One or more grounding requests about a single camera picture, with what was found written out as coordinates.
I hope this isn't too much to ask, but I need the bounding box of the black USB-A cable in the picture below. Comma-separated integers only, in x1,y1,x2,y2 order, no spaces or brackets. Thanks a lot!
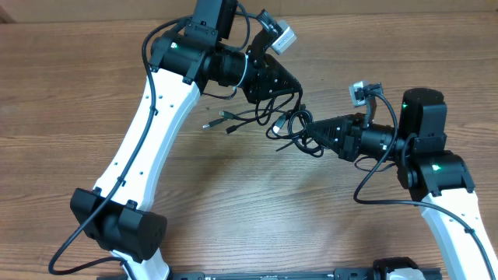
202,91,304,135

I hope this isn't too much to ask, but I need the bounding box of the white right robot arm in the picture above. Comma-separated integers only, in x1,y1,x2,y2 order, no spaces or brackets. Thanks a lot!
305,84,497,279

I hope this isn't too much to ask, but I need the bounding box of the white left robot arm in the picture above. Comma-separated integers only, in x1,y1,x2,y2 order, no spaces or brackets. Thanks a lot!
70,1,302,279

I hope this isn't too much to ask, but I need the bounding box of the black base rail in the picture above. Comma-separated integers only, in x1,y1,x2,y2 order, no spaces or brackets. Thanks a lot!
167,257,443,280

